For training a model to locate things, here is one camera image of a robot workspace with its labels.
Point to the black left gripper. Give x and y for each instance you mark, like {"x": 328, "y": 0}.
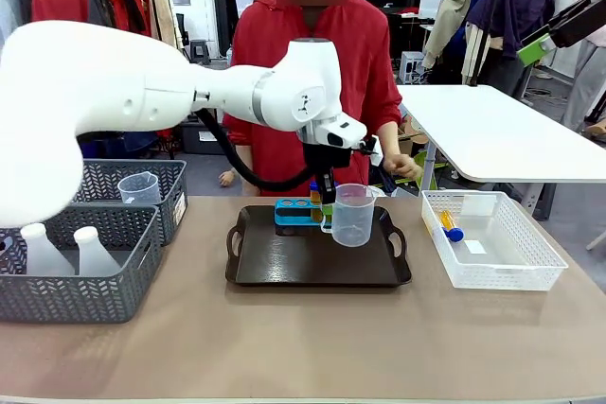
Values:
{"x": 326, "y": 158}

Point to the clear plastic beaker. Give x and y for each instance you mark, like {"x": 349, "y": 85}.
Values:
{"x": 139, "y": 191}
{"x": 352, "y": 229}

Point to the white plastic conical flask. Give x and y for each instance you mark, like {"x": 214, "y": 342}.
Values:
{"x": 42, "y": 257}
{"x": 94, "y": 257}

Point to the person's right forearm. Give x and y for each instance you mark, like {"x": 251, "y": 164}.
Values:
{"x": 242, "y": 158}

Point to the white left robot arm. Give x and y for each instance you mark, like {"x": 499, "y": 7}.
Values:
{"x": 94, "y": 92}

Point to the person's left forearm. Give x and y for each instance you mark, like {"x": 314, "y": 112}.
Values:
{"x": 390, "y": 139}

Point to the person's left hand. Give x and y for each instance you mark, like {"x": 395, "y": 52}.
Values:
{"x": 404, "y": 167}

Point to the mannequin in navy shirt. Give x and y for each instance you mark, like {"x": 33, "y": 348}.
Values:
{"x": 516, "y": 2}

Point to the blue test tube rack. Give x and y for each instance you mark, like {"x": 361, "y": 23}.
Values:
{"x": 284, "y": 219}

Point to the black tripod stand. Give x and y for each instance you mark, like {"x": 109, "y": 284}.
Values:
{"x": 490, "y": 21}

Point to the mannequin in pale top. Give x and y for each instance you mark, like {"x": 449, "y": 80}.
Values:
{"x": 589, "y": 82}

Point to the dark brown plastic tray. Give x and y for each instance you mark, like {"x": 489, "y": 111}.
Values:
{"x": 284, "y": 262}

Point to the mannequin in beige coat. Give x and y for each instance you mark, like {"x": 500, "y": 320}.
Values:
{"x": 454, "y": 6}

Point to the white side table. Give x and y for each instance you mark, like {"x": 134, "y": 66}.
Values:
{"x": 497, "y": 139}

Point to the white monitor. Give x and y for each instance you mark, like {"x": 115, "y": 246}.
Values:
{"x": 432, "y": 4}

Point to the gray computer case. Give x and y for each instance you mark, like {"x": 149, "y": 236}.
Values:
{"x": 412, "y": 65}

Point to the person in red jacket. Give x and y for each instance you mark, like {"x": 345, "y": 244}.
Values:
{"x": 369, "y": 68}

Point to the dark gray storage bin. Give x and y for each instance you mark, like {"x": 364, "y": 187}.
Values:
{"x": 189, "y": 144}

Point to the gray basket with label sticker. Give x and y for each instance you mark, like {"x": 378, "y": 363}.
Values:
{"x": 170, "y": 177}

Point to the black plastic stool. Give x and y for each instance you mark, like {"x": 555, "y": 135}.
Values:
{"x": 200, "y": 49}

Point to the white plastic basket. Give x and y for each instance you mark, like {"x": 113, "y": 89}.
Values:
{"x": 521, "y": 276}

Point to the hanging beige garment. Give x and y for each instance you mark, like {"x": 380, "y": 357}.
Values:
{"x": 163, "y": 16}

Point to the hanging black scarf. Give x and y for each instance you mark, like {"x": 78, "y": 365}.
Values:
{"x": 135, "y": 11}

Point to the hanging red dress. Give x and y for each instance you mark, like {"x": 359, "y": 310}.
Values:
{"x": 124, "y": 13}

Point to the plain gray plastic basket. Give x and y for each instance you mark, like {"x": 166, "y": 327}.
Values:
{"x": 71, "y": 300}

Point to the hanging dark gray garment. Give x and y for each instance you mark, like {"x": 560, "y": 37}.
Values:
{"x": 99, "y": 9}

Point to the hanging red jacket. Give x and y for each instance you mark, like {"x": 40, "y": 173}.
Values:
{"x": 57, "y": 2}

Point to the hanging light gray shirt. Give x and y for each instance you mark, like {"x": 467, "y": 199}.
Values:
{"x": 9, "y": 2}

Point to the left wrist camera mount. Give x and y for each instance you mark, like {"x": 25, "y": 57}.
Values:
{"x": 368, "y": 145}

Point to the green metal frame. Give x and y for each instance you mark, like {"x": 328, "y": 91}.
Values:
{"x": 438, "y": 165}

